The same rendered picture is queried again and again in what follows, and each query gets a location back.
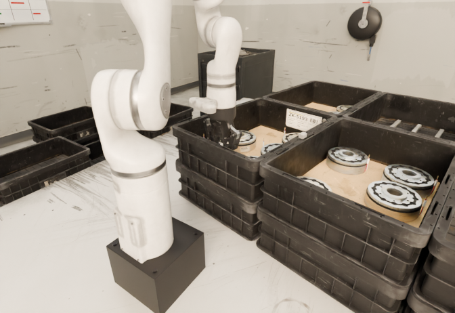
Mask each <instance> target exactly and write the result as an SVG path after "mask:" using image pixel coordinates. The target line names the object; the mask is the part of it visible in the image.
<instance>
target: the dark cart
mask: <svg viewBox="0 0 455 313"><path fill-rule="evenodd" d="M240 49H241V50H245V51H246V50H247V51H250V52H251V54H249V55H239V57H238V61H237V64H236V101H237V100H240V99H242V98H250V99H256V98H262V97H263V96H266V95H269V94H271V93H272V89H273V79H274V60H275V50H274V49H257V48H247V47H241V48H240ZM215 52H216V50H214V51H206V52H202V53H198V81H199V97H200V98H206V97H207V64H208V63H209V62H210V61H211V60H214V59H215Z"/></svg>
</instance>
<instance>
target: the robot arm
mask: <svg viewBox="0 0 455 313"><path fill-rule="evenodd" d="M120 1H121V3H122V5H123V7H124V8H125V10H126V12H127V13H128V15H129V17H130V19H131V20H132V22H133V23H134V25H135V27H136V29H137V31H138V33H139V35H140V38H141V40H142V43H143V46H144V58H145V62H144V69H143V70H130V69H107V70H101V71H99V72H98V73H97V74H96V76H95V77H94V79H93V81H92V84H91V106H92V111H93V115H94V119H95V124H96V127H97V131H98V133H99V137H100V142H101V145H102V150H103V153H104V156H105V158H106V160H107V162H108V163H109V166H110V171H111V175H112V182H113V186H114V192H115V197H116V203H117V207H115V208H114V209H113V212H114V218H115V222H116V229H117V232H118V238H119V242H120V246H121V250H123V251H124V252H125V253H127V254H128V255H130V256H131V257H133V258H134V259H136V260H137V261H138V262H140V263H144V262H145V261H146V260H147V259H152V258H155V257H158V256H160V255H162V254H163V253H165V252H166V251H168V250H169V248H170V247H171V245H172V244H173V239H174V238H173V222H172V215H171V202H170V195H169V181H168V173H167V160H166V154H165V149H164V148H163V146H162V145H161V144H159V143H158V142H156V141H154V140H151V139H149V138H147V137H145V136H143V135H142V134H140V133H138V132H137V131H136V130H154V131H156V130H161V129H162V128H163V127H164V126H165V125H166V124H167V121H168V118H169V113H170V105H171V64H170V32H171V12H172V3H173V0H120ZM193 2H194V8H195V14H196V23H197V27H198V32H199V35H200V37H201V39H202V41H203V42H204V43H205V44H206V45H207V46H208V47H211V48H215V49H216V52H215V59H214V60H211V61H210V62H209V63H208V64H207V97H206V98H196V97H193V98H190V99H189V106H190V107H192V108H195V109H196V110H199V111H201V112H204V113H207V116H208V119H204V120H203V122H204V128H205V131H206V135H207V139H208V140H210V141H212V142H215V143H217V144H220V143H219V142H220V140H221V143H223V146H225V147H227V148H229V149H232V150H235V149H237V148H238V145H239V143H240V138H241V136H242V132H241V131H237V130H236V129H235V128H234V122H233V120H234V118H235V116H236V64H237V61H238V57H239V53H240V48H241V45H242V29H241V26H240V24H239V22H238V21H237V20H236V19H235V18H232V17H221V14H220V10H219V5H220V4H221V3H222V2H223V0H193ZM210 131H211V135H210V133H209V132H210ZM226 137H228V138H226ZM225 138H226V139H225ZM227 142H228V143H229V146H227Z"/></svg>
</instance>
